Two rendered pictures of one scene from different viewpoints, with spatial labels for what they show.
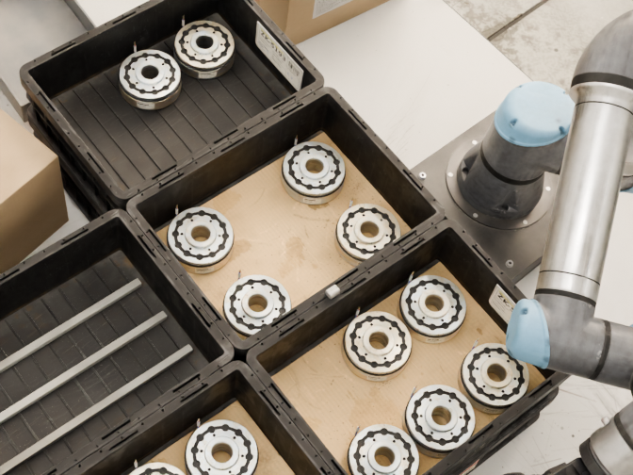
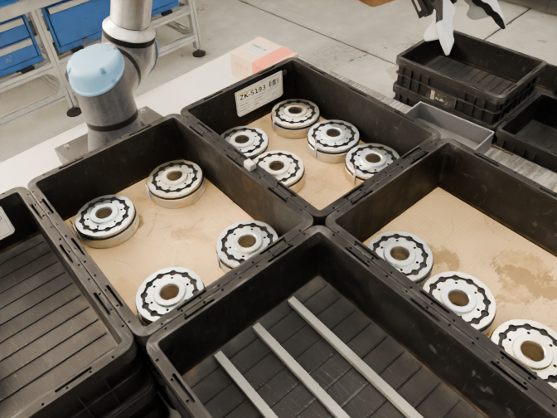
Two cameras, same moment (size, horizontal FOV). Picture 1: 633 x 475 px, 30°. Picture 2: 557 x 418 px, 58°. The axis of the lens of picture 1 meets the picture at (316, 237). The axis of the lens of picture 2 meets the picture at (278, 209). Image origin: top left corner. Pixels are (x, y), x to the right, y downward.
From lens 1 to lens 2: 1.31 m
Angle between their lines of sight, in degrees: 47
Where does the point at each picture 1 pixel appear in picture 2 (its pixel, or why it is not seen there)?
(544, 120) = (105, 55)
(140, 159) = (55, 376)
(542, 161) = (132, 79)
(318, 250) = (185, 217)
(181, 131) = (27, 338)
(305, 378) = not seen: hidden behind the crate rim
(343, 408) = (331, 195)
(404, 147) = not seen: hidden behind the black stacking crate
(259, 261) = (195, 257)
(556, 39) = not seen: outside the picture
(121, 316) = (258, 370)
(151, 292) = (229, 344)
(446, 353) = (276, 144)
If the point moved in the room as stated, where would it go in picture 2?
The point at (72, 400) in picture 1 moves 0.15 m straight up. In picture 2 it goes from (365, 407) to (374, 347)
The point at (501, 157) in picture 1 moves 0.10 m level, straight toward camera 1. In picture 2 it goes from (120, 104) to (161, 113)
